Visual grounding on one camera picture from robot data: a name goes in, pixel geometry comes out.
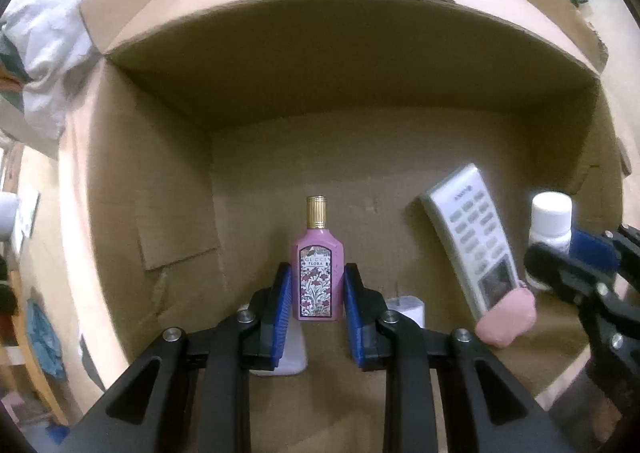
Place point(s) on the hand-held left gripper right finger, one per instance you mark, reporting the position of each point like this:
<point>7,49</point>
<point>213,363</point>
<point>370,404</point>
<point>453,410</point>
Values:
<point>355,318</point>

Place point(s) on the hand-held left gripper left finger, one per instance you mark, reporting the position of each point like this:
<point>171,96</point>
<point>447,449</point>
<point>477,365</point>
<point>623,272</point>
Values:
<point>281,318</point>

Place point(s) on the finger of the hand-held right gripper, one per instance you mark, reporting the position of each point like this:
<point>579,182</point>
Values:
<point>592,248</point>
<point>555,268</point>

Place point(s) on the white earbuds case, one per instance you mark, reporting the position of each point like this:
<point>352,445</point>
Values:
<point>292,353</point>

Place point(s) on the white charger plug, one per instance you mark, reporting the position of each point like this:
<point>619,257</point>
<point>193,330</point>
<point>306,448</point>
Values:
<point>407,310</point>

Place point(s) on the white bottle pink label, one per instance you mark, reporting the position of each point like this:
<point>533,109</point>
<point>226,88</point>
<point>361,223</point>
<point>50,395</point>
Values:
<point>550,213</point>

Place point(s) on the pink floral perfume bottle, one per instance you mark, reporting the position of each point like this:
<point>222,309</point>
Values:
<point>320,273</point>

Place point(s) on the white remote control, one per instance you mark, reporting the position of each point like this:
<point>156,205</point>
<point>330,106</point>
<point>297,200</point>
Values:
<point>475,238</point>

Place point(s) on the cardboard box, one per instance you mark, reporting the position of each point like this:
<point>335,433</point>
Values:
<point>350,83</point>

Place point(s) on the teal cloth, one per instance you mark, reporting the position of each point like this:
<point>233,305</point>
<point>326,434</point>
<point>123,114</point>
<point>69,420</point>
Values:
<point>47,338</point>

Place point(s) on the wooden chair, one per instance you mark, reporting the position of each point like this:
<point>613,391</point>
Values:
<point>40,383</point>

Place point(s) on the pale blue duvet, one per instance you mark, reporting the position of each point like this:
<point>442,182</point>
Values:
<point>45,33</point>

